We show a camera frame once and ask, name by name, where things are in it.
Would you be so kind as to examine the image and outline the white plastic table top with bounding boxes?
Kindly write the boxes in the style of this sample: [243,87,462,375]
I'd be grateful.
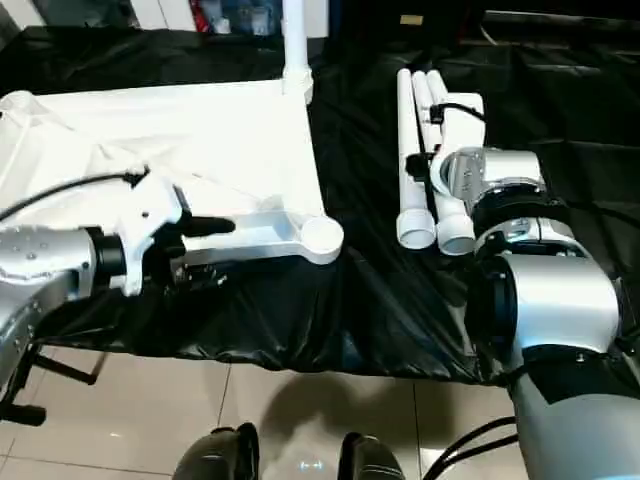
[0,78,346,266]

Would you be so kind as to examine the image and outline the large black box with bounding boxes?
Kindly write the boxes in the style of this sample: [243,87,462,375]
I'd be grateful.
[327,0,481,49]

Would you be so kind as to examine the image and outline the black plastic mat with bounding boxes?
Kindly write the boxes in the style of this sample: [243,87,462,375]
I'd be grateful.
[0,24,640,386]

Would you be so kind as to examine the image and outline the white cabinet with glass doors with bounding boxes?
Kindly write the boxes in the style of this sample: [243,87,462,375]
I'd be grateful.
[129,0,331,39]

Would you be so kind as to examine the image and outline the black folding table frame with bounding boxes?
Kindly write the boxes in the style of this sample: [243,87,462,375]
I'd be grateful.
[0,339,104,426]

